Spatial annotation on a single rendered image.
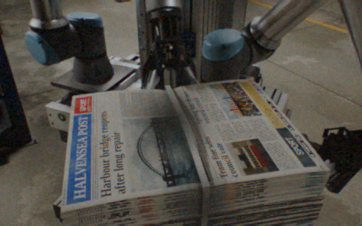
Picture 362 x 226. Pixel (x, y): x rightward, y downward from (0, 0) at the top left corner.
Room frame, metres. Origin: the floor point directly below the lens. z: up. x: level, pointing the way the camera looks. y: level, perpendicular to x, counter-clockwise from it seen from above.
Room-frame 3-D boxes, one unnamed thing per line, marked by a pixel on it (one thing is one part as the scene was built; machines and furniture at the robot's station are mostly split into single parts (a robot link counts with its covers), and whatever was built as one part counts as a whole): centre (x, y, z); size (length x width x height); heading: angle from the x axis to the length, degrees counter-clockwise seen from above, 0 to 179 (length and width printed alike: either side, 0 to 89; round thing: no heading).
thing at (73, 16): (1.13, 0.32, 0.98); 0.13 x 0.12 x 0.14; 143
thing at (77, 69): (1.14, 0.32, 0.87); 0.15 x 0.15 x 0.10
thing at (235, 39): (0.93, -0.14, 0.98); 0.13 x 0.12 x 0.14; 131
